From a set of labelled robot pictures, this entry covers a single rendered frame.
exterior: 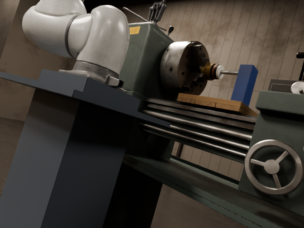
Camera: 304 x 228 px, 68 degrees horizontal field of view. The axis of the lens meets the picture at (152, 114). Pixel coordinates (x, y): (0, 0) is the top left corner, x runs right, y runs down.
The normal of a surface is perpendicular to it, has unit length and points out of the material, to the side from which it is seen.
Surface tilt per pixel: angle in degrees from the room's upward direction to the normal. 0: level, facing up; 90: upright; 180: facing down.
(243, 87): 90
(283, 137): 90
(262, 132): 90
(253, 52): 90
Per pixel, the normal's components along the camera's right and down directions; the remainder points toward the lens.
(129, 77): -0.64, -0.22
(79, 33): -0.25, -0.04
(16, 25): 0.79, 0.21
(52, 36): -0.25, 0.42
